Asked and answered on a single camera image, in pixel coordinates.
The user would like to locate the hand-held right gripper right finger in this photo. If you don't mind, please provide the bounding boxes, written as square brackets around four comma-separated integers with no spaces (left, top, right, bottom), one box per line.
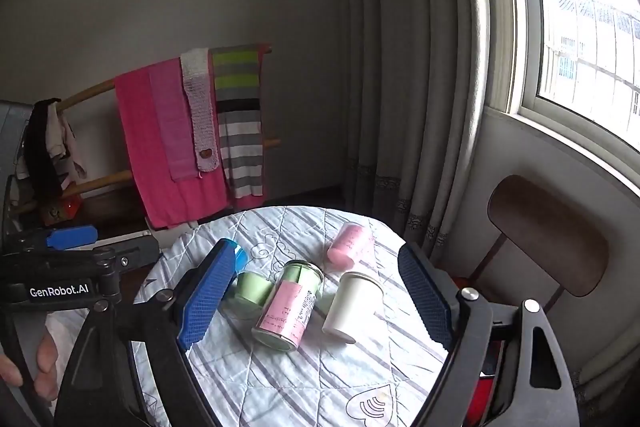
[397,242,581,427]

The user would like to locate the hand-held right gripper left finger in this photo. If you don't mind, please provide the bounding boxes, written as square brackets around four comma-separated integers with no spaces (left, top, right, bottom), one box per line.
[54,238,238,427]

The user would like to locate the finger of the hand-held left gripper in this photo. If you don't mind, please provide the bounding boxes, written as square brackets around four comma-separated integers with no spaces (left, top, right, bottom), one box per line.
[114,234,161,270]
[0,225,99,258]

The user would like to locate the white cup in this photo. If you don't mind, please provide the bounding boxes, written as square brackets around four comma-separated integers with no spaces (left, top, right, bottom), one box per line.
[321,271,386,345]

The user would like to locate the light green cup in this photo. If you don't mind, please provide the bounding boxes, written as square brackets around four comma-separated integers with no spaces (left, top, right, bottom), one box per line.
[220,271,276,321]

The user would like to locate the pink cup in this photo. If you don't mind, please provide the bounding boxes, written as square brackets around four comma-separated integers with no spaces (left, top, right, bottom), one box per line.
[326,222,376,269]

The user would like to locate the person's left hand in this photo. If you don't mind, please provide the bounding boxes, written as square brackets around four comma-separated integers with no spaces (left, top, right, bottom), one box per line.
[0,329,59,403]

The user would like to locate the red object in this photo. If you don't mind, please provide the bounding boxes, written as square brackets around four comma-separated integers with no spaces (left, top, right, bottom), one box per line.
[49,201,84,224]

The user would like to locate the green jar with pink label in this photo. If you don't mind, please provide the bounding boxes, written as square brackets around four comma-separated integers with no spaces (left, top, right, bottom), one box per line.
[251,259,323,353]

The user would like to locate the dark and white clothes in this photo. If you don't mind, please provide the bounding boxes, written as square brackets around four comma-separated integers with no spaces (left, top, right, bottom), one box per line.
[15,109,89,188]

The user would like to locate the black garment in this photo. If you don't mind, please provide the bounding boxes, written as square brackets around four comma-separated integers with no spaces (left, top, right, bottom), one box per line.
[24,98,64,202]

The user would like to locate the bright pink towel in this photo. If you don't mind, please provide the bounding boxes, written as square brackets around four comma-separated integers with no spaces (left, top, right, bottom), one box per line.
[115,59,229,229]

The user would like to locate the red cloth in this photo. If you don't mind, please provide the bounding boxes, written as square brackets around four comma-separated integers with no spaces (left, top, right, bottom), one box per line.
[470,341,507,427]

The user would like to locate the grey case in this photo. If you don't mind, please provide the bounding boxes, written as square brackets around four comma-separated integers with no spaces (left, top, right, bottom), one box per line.
[0,101,31,208]

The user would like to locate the white quilted table cover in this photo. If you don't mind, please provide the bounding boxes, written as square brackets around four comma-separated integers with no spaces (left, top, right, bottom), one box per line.
[47,206,451,427]

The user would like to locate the lilac pink towel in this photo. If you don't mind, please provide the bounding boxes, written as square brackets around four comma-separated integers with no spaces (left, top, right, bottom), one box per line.
[149,59,194,182]

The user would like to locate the brown wooden chair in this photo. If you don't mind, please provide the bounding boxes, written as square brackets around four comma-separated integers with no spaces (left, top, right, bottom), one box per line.
[452,174,611,358]

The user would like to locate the striped cloth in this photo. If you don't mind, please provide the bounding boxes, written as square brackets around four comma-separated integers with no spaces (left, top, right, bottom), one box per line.
[209,44,265,199]

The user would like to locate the wooden towel rack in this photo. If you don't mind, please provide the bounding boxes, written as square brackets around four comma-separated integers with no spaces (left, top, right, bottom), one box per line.
[10,44,282,215]

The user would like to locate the knitted white pink scarf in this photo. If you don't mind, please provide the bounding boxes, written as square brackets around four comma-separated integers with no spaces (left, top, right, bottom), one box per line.
[180,48,221,173]

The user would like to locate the grey curtain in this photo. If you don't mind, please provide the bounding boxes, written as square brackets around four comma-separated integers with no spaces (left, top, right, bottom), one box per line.
[332,0,506,268]

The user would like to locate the window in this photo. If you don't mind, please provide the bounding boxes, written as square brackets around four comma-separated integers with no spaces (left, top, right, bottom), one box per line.
[500,0,640,195]

